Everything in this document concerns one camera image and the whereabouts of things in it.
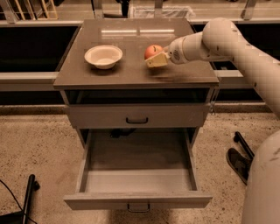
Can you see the black upper drawer handle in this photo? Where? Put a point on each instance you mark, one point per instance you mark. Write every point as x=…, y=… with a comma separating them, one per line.
x=137, y=121

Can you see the white paper bowl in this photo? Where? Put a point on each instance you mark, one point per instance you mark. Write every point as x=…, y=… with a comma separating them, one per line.
x=103, y=56

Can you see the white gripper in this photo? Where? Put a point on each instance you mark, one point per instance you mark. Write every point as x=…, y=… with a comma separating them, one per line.
x=175, y=52

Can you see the grey metal railing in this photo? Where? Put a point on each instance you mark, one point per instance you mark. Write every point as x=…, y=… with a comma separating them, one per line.
x=41, y=13

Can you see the red apple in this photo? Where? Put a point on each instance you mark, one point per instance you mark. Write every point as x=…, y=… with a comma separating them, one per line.
x=152, y=50

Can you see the grey drawer cabinet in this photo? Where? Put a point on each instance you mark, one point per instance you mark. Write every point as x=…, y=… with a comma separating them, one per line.
x=130, y=81

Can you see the open grey middle drawer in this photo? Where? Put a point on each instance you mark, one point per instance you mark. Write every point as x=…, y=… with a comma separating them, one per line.
x=148, y=166

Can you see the black chair base left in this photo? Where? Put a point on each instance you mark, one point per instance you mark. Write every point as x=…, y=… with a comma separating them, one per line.
x=22, y=216

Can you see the black lower drawer handle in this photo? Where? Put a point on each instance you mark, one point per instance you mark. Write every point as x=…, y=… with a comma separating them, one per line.
x=138, y=208

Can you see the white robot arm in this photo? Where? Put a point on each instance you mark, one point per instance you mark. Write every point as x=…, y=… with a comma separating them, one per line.
x=221, y=40

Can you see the closed grey upper drawer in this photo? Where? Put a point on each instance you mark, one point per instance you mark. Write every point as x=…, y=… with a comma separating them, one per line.
x=160, y=115

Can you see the black drawer handle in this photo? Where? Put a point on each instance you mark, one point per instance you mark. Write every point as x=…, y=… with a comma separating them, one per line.
x=137, y=121
x=138, y=208

